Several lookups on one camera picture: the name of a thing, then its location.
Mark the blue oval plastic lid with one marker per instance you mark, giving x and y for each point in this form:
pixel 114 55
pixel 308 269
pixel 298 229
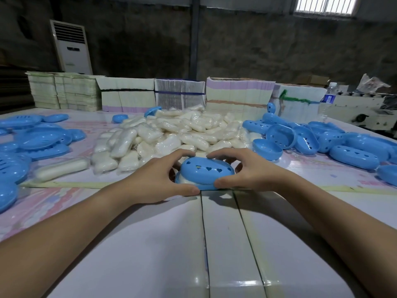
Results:
pixel 271 107
pixel 152 111
pixel 119 118
pixel 204 170

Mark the blue slotted plastic base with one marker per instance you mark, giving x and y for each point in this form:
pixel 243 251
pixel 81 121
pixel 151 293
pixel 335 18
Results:
pixel 206 187

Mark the pile of blue plastic lids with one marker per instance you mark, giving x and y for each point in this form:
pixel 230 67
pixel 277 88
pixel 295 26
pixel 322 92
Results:
pixel 335 142

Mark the pile of white soaps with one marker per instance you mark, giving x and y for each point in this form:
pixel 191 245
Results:
pixel 173 130

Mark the person's right forearm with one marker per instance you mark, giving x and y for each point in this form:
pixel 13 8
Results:
pixel 344 235

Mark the person's right hand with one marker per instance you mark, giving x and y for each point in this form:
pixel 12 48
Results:
pixel 257 175

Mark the stacks of brown cardboard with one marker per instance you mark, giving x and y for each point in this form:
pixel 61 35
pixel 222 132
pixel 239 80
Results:
pixel 14 89

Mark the barred window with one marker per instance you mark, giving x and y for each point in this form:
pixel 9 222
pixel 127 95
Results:
pixel 327 4

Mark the stack of greenish paper sheets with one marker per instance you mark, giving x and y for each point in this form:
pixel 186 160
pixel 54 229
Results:
pixel 68 91

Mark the clear water bottle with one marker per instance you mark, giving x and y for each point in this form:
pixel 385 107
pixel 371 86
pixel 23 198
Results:
pixel 328 100

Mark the dark metal pillar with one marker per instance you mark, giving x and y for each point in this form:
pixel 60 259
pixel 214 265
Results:
pixel 194 37

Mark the white plastic bag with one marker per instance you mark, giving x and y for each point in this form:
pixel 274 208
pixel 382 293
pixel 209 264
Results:
pixel 372 84

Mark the row of stacked flat cartons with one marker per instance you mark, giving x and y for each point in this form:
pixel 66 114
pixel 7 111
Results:
pixel 127 100

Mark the person's left hand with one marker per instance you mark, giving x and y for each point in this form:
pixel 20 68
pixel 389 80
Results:
pixel 149 186

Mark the brown cardboard box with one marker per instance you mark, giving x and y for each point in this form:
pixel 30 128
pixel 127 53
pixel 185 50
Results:
pixel 313 80

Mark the silver sheet bundle, blue band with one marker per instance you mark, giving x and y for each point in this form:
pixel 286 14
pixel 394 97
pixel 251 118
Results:
pixel 179 94

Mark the pile of blue slotted lids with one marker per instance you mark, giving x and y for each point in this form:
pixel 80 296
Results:
pixel 24 145

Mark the white workshop machine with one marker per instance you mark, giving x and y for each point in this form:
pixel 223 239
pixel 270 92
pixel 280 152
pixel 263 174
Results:
pixel 359 111

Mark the white standing air conditioner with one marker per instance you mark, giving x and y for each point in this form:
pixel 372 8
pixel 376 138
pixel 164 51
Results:
pixel 72 48

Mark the person's left forearm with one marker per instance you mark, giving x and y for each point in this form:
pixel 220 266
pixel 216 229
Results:
pixel 55 248

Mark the white sheet stack, green mark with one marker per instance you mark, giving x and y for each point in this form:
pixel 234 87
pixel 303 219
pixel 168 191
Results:
pixel 301 108

